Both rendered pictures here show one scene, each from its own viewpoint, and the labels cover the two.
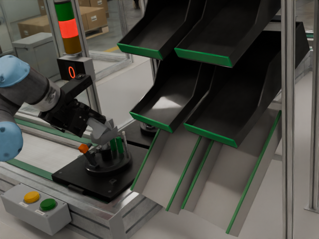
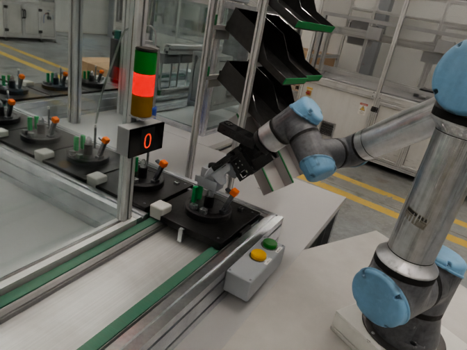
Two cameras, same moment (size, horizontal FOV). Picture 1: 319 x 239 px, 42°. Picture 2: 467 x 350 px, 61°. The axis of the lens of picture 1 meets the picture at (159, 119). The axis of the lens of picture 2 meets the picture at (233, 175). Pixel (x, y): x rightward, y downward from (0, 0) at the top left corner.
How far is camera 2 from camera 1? 174 cm
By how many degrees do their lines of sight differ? 93
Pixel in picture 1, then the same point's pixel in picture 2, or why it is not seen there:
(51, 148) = (109, 273)
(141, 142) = (170, 193)
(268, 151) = not seen: hidden behind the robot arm
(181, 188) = (283, 169)
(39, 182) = (228, 255)
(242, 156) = not seen: hidden behind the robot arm
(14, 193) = (248, 271)
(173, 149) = not seen: hidden behind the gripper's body
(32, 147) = (92, 295)
